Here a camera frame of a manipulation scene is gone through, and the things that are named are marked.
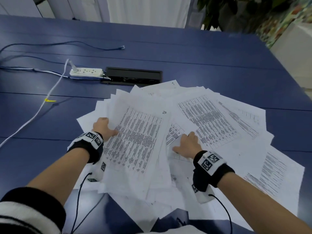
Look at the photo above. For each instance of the white cabinet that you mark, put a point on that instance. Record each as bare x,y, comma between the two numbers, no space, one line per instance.
295,53

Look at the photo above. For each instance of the green potted plant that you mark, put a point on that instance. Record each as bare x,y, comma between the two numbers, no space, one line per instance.
219,9

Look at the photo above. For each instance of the pile of printed papers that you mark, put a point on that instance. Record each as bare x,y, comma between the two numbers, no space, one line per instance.
214,114

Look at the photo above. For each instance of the person's left hand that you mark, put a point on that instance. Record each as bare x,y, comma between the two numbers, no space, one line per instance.
102,129

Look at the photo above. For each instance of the person's right forearm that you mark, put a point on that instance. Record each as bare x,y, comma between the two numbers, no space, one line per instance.
256,204

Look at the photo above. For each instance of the person's right hand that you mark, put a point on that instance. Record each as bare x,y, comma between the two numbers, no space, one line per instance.
189,146

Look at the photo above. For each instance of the white power strip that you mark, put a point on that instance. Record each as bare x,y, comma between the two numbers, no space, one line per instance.
85,72

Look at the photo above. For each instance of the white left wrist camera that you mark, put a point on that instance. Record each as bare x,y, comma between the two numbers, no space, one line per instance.
97,170

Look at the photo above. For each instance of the white curtain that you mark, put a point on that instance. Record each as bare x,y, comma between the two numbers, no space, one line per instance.
148,10

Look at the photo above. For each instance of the dense table print paper sheet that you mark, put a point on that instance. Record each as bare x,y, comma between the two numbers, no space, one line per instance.
136,138

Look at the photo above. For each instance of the colourful mosaic tile wall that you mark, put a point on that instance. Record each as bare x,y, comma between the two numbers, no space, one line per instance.
278,24

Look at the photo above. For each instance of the black white left armband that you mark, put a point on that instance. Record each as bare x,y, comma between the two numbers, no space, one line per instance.
29,212

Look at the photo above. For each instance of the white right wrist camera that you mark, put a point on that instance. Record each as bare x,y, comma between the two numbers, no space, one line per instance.
203,196

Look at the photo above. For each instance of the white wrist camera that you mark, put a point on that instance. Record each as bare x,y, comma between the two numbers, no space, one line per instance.
97,170
203,196

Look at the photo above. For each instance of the white plug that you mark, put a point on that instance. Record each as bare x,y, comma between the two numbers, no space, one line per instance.
73,65

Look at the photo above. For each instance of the person's left forearm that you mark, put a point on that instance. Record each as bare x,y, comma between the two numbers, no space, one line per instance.
61,173

